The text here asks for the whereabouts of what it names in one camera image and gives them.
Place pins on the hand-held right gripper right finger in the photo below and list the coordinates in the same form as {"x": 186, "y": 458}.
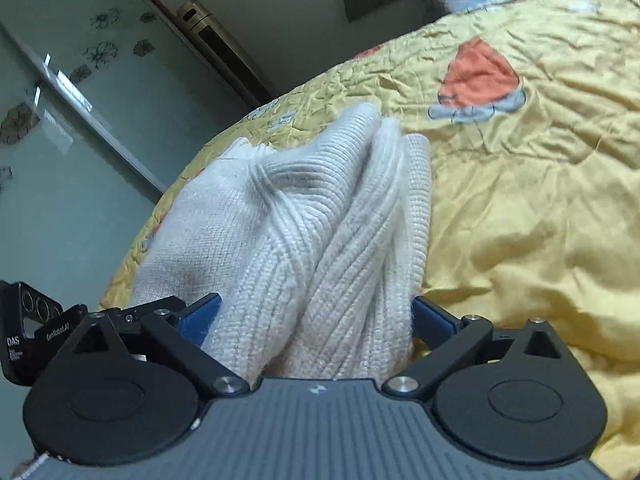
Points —
{"x": 430, "y": 320}

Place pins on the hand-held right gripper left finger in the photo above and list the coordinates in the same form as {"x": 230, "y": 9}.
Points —
{"x": 200, "y": 320}

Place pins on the white knitted garment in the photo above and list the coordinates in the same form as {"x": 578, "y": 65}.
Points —
{"x": 300, "y": 210}

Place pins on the yellow printed blanket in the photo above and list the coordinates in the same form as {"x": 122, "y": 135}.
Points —
{"x": 525, "y": 185}

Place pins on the standing air conditioner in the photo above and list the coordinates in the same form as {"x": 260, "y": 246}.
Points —
{"x": 225, "y": 50}

